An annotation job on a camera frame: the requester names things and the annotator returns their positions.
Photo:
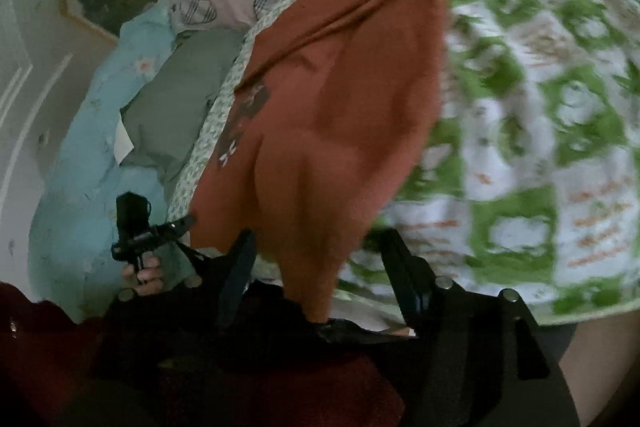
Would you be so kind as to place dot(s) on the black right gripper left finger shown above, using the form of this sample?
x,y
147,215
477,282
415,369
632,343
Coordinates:
x,y
182,357

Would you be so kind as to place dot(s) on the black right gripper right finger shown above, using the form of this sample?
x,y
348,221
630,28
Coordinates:
x,y
474,359

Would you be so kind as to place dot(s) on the rust orange small garment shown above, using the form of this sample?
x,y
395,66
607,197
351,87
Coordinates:
x,y
331,115

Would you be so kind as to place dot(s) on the person's left hand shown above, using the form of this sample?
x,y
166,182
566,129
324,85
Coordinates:
x,y
146,281

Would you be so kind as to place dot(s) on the light blue floral blanket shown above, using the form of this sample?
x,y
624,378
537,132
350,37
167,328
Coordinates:
x,y
69,260

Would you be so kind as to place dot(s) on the white paper tag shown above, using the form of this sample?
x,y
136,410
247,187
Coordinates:
x,y
123,145

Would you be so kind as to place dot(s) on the grey green pillow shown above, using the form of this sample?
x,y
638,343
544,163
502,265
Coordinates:
x,y
164,119

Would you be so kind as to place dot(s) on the dark red sleeve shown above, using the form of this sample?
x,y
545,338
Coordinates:
x,y
45,358

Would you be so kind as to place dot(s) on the green white checkered bedsheet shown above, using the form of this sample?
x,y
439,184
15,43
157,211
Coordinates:
x,y
531,176

